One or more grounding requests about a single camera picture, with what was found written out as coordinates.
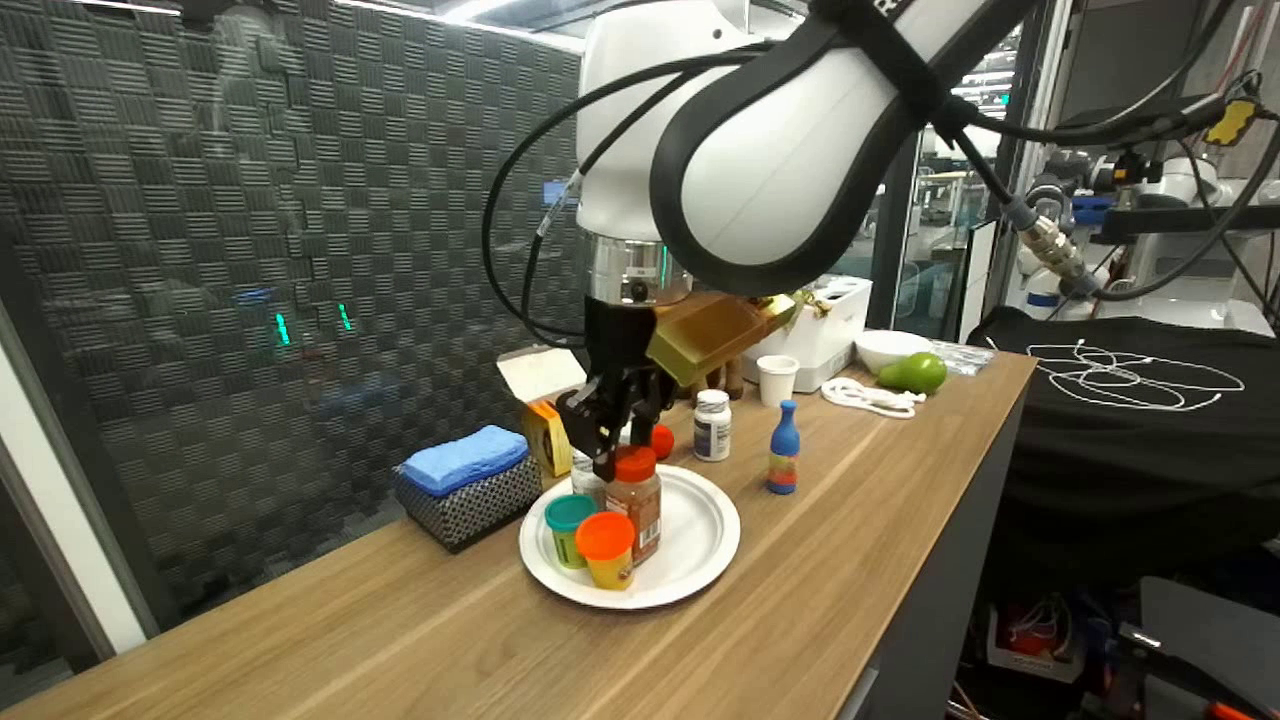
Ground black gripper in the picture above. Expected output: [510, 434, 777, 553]
[556, 293, 672, 478]

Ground teal-lid green dough can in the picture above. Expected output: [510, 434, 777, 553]
[541, 490, 605, 573]

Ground orange-lid yellow dough can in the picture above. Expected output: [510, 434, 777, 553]
[574, 509, 641, 592]

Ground white paper plate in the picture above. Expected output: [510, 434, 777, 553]
[516, 460, 744, 615]

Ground open yellow carton box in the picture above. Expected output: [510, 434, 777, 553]
[491, 340, 593, 478]

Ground white bottle dark blue label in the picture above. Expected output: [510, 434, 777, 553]
[690, 389, 735, 462]

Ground wooden block stand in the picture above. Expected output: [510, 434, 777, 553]
[647, 288, 796, 392]

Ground folded blue cloth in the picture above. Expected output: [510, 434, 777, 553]
[394, 421, 533, 500]

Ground black mesh basket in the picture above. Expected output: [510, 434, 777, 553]
[394, 455, 554, 553]

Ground white paper cup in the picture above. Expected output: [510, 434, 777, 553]
[754, 350, 805, 412]

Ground blue bowling pin toy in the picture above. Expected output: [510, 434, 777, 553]
[763, 394, 805, 500]

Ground white planter appliance with lamp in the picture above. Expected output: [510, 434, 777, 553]
[779, 271, 876, 394]

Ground white bowl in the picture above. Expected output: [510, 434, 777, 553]
[853, 327, 945, 382]

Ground green fruit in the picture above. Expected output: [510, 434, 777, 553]
[876, 347, 954, 400]

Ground clear plastic packet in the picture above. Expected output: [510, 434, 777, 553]
[932, 337, 996, 380]

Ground red floor item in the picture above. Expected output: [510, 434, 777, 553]
[987, 601, 1080, 688]

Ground black draped table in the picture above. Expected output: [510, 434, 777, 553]
[965, 303, 1280, 720]

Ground yellow tag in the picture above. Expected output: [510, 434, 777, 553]
[1205, 97, 1265, 153]

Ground white rope coil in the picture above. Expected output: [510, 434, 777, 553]
[815, 377, 932, 425]

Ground braided cable with metal connector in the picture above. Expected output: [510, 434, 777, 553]
[932, 76, 1280, 306]

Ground thin white cable loops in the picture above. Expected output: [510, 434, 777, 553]
[1025, 337, 1254, 415]

